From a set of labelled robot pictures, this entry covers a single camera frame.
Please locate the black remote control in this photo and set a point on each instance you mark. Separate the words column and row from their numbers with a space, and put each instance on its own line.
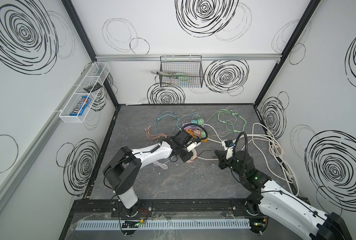
column 93, row 88

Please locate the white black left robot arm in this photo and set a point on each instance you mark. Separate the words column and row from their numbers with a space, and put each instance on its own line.
column 121, row 172

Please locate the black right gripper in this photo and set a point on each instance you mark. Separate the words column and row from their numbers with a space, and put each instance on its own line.
column 226, row 159

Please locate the pink charger adapter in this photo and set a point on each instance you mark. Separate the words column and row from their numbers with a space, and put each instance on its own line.
column 197, row 133

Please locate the round pink power socket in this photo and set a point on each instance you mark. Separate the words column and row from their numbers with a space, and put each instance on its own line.
column 194, row 156

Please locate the green tongs in basket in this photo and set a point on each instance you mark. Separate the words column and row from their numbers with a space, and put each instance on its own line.
column 174, row 77

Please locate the white wire wall shelf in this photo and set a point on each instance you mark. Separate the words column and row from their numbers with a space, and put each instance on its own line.
column 96, row 72

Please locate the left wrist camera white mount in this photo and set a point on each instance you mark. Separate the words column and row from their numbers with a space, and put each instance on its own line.
column 192, row 146

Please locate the left black corrugated conduit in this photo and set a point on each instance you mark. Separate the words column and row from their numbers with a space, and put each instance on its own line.
column 200, row 129

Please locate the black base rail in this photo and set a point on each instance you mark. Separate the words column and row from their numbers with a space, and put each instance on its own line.
column 148, row 208

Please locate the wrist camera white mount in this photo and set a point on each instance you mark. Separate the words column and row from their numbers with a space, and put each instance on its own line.
column 192, row 146
column 228, row 147

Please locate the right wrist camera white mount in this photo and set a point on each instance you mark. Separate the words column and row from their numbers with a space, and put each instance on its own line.
column 228, row 147

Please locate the white slotted cable duct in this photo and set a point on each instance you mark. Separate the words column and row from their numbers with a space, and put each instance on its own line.
column 201, row 224

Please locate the orange power strip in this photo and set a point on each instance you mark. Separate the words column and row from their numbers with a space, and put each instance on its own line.
column 190, row 131

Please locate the blue candy packet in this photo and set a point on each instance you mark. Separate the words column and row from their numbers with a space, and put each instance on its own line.
column 80, row 106

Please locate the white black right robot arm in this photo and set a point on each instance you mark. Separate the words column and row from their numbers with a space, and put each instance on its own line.
column 267, row 197

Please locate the black wire wall basket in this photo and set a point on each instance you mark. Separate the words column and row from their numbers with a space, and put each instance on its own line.
column 188, row 64

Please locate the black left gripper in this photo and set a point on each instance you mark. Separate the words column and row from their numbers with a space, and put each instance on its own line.
column 185, row 139

